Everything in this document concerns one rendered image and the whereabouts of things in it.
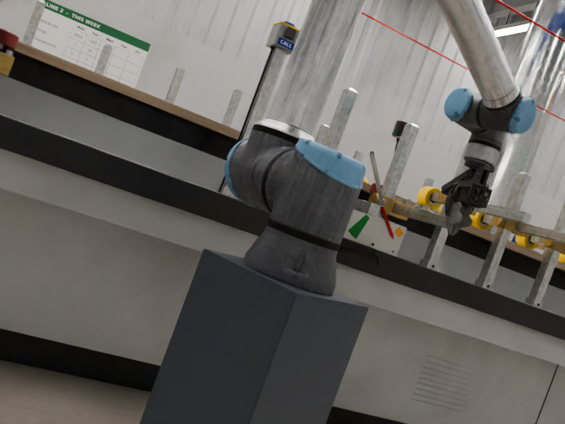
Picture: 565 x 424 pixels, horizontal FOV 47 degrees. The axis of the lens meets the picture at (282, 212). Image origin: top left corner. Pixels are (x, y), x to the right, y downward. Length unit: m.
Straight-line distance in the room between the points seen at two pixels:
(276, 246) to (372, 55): 8.99
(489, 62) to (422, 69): 8.90
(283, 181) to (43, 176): 0.77
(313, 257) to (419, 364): 1.46
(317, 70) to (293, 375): 0.63
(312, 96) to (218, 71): 7.89
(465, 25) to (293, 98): 0.42
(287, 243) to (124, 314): 1.01
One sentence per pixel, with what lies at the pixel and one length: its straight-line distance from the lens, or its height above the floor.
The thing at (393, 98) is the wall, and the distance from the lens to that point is 10.25.
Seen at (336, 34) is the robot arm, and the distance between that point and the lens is 1.43.
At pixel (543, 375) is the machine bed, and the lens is 3.04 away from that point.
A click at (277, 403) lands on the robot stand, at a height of 0.40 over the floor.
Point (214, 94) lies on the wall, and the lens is 9.25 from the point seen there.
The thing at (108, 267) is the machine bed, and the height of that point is 0.36.
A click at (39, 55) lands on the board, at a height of 0.89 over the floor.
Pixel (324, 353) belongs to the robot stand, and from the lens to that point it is 1.26.
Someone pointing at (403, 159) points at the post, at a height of 1.00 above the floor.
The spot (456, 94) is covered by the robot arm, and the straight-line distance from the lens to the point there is 1.80.
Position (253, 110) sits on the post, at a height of 0.96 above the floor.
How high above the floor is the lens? 0.74
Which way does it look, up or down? 1 degrees down
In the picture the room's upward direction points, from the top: 20 degrees clockwise
